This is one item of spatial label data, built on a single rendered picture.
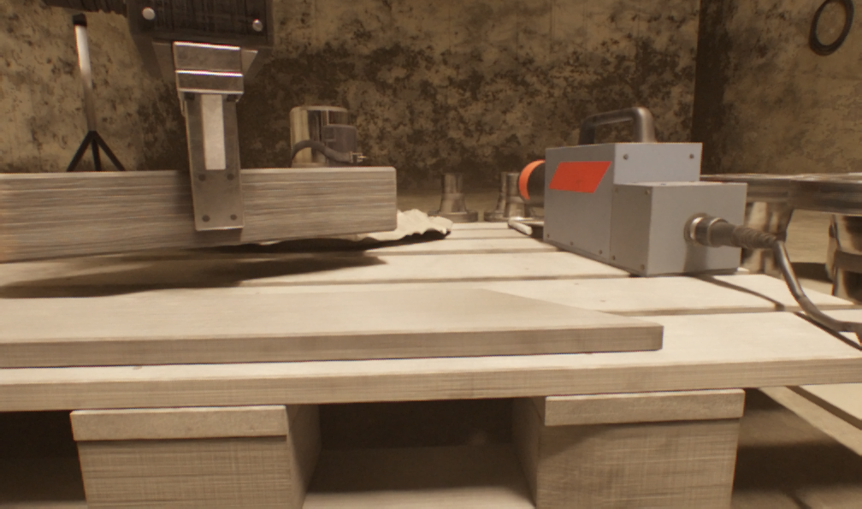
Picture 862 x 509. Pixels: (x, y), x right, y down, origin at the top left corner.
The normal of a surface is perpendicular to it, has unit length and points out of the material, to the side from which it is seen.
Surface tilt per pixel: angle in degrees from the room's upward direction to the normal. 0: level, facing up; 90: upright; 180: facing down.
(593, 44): 90
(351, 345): 90
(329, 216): 90
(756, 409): 0
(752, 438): 0
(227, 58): 90
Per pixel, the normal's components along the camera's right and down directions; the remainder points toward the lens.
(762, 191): -0.54, 0.15
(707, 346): -0.01, -0.99
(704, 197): 0.21, 0.15
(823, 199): -0.99, 0.04
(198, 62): 0.46, 0.14
